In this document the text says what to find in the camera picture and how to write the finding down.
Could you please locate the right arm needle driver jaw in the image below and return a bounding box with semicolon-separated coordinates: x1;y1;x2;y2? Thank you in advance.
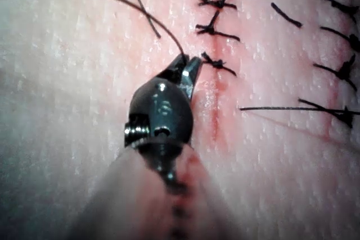
156;53;188;84
179;56;202;102

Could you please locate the short black thread piece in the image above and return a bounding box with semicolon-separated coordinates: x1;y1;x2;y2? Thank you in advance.
271;2;303;29

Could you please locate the black stitching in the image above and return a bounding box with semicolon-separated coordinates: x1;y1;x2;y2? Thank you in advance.
195;0;242;77
240;0;360;129

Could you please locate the tissue pad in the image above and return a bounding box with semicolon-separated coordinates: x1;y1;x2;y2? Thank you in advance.
0;0;360;240

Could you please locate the right arm needle driver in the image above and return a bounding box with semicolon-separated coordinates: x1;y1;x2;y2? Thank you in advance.
124;78;195;151

